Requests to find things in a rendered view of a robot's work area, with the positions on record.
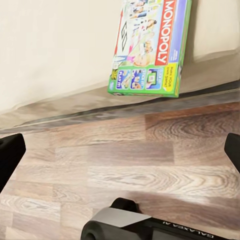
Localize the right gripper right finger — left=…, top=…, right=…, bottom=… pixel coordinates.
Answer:
left=224, top=132, right=240, bottom=172

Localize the board game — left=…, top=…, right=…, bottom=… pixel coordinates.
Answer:
left=107, top=0, right=192, bottom=98

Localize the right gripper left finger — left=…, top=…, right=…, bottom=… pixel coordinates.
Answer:
left=0, top=132, right=26, bottom=194

